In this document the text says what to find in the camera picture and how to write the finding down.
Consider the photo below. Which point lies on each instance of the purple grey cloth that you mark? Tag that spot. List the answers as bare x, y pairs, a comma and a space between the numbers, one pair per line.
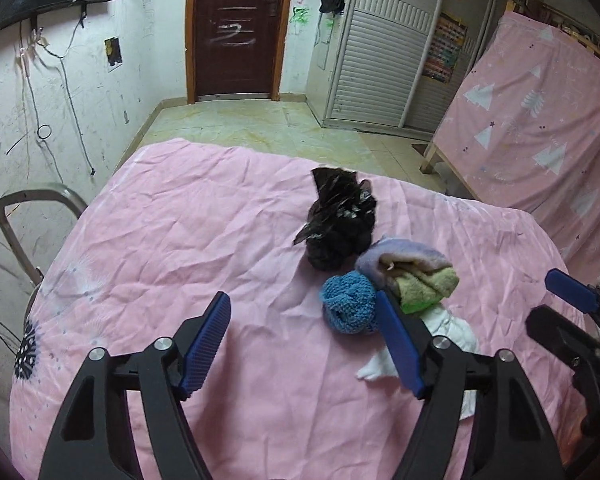
395, 252

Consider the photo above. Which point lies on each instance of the green towel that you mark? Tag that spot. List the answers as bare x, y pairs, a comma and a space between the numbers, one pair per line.
425, 285

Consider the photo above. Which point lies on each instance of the black sock bundle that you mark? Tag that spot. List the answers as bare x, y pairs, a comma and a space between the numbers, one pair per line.
337, 230

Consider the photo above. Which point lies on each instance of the colourful grid poster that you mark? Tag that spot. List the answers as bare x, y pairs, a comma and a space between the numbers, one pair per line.
445, 47

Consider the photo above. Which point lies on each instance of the white slatted wardrobe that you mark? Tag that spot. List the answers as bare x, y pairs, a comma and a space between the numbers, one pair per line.
380, 50

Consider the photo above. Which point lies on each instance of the pink tree print curtain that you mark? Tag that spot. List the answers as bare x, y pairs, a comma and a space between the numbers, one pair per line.
540, 125

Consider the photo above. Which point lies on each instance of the pink bed sheet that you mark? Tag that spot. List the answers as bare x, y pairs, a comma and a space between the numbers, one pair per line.
180, 240

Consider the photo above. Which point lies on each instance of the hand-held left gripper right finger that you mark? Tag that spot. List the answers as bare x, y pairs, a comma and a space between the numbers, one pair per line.
397, 345

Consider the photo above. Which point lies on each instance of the grey metal chair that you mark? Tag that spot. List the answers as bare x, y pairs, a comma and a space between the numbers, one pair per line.
10, 230

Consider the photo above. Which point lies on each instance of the white cloth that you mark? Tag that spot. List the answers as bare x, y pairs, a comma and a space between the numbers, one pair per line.
450, 335

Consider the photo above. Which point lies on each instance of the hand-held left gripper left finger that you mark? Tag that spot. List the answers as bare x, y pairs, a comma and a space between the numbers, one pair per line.
207, 345

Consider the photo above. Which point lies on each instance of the blue knit cloth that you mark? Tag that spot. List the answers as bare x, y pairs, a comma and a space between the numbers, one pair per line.
347, 305

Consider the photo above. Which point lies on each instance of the dark brown door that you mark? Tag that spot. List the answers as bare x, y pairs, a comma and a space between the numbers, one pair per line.
240, 30

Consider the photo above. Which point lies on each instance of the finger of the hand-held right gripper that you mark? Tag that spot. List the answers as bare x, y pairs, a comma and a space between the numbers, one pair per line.
555, 330
570, 290

